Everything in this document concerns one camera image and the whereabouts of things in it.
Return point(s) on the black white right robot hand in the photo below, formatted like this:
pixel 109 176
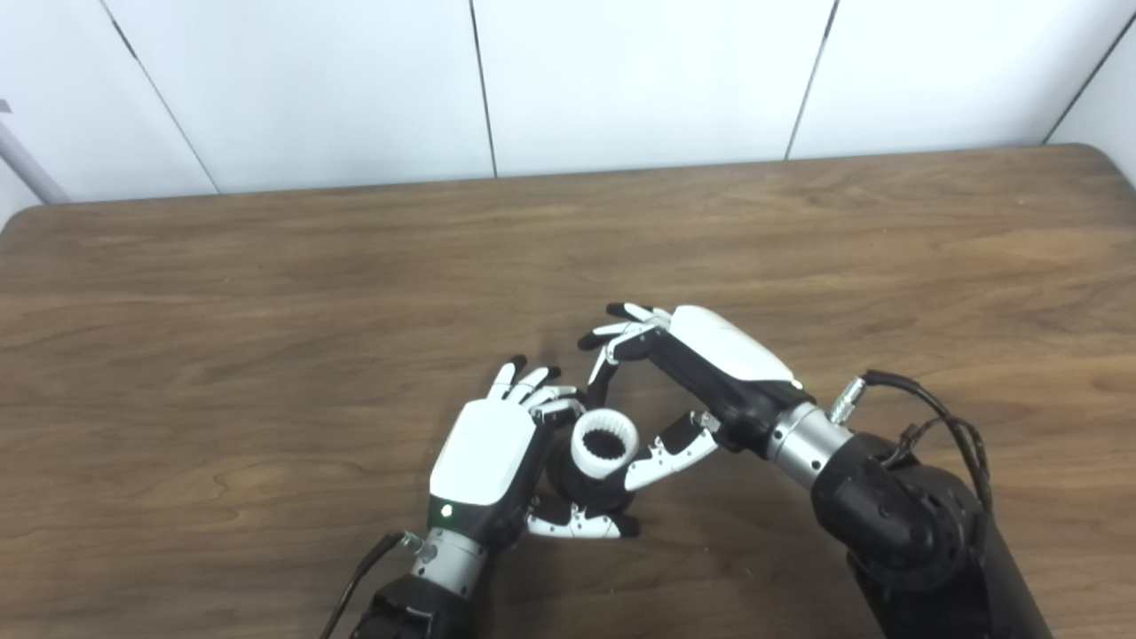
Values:
pixel 728 355

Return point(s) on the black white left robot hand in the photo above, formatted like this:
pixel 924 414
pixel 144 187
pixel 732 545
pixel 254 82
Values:
pixel 484 453

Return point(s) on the round black plastic part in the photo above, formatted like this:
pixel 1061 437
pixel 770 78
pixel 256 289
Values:
pixel 581 490

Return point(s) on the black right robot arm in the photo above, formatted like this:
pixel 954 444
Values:
pixel 905 524

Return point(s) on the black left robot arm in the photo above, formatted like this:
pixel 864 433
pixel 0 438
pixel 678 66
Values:
pixel 444 568

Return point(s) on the grey wall corner post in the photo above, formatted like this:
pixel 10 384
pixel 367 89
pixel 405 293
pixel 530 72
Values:
pixel 31 164

